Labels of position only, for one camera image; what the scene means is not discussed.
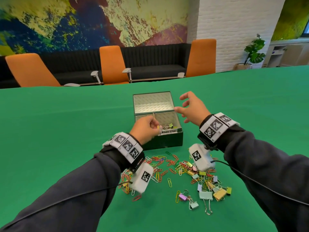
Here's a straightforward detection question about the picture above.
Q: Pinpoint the pile of coloured paper clips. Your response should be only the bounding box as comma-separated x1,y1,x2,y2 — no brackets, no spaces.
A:
118,151,219,203

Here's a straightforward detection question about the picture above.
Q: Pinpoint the left wrist marker band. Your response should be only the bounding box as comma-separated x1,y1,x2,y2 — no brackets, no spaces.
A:
102,132,145,173

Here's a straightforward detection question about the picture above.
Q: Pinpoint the green table cloth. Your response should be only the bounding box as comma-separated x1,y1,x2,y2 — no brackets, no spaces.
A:
0,65,309,232

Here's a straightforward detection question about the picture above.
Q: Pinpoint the potted green plant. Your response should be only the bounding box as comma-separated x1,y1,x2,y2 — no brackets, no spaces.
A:
234,34,266,70

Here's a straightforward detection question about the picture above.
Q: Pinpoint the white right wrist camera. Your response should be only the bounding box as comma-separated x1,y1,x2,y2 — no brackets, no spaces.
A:
189,143,216,172

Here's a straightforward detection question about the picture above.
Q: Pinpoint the person's right forearm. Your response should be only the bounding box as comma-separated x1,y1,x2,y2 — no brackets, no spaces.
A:
198,113,309,232

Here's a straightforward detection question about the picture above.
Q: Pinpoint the wrist marker band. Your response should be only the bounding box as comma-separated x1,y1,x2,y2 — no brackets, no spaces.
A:
102,132,145,173
197,112,241,150

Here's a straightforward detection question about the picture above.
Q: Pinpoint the heap of sorted binder clips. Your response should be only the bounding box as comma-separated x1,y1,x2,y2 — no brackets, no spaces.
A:
157,123,179,131

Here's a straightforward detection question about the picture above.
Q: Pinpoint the white shelf unit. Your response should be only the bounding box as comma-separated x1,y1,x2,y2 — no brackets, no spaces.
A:
262,38,309,68

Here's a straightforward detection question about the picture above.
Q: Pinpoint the dark green divided box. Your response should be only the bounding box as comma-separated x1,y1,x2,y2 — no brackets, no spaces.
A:
133,91,183,150

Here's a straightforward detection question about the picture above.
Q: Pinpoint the person's left forearm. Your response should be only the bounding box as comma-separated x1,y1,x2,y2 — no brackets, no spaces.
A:
0,132,145,232

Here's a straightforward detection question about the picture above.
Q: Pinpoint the person's left hand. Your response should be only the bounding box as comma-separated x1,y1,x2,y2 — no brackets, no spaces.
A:
129,115,160,146

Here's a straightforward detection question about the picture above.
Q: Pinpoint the black right camera cable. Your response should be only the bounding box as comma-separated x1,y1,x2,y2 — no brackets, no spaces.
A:
210,159,309,206

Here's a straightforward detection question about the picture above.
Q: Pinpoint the black camera cable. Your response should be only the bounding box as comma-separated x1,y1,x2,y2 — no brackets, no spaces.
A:
0,181,132,230
210,159,309,206

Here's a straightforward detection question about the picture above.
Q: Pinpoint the black bench sofa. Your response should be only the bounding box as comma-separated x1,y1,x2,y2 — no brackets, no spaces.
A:
0,43,191,89

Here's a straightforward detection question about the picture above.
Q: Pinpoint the colourful wall mural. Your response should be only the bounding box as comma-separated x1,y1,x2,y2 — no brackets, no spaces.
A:
0,0,189,56

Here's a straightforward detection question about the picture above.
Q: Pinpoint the orange chair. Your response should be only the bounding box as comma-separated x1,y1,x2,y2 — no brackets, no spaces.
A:
5,53,80,88
90,45,133,85
177,39,217,78

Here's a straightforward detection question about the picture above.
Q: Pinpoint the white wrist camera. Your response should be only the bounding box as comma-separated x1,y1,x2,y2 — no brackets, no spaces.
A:
189,143,216,172
129,162,154,194

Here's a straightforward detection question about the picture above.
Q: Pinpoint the right wrist marker band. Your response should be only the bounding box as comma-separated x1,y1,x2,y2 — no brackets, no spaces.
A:
197,112,241,150

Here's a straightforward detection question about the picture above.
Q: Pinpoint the black left camera cable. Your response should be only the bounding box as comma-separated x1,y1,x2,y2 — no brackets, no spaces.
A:
0,181,132,230

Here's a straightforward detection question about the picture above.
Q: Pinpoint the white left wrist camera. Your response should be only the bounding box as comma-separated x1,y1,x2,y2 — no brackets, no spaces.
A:
129,162,154,194

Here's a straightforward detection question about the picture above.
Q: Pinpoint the person's right hand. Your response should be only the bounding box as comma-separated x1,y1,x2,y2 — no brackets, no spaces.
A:
173,91,212,127

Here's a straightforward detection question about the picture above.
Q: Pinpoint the green yellow wall painting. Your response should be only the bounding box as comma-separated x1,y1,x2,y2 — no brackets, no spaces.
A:
271,0,309,41

